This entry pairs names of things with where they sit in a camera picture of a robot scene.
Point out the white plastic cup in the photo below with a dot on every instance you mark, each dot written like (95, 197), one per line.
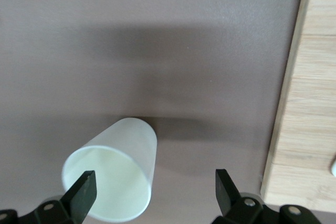
(123, 176)

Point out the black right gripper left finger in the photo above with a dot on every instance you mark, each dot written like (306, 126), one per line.
(81, 197)

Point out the brown table mat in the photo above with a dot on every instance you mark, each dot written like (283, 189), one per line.
(105, 51)

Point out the bamboo cutting board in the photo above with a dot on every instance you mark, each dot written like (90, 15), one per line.
(309, 103)

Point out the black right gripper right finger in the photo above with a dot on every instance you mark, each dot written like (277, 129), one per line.
(228, 203)

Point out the white plastic knife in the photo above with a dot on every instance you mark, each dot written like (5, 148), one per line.
(334, 166)

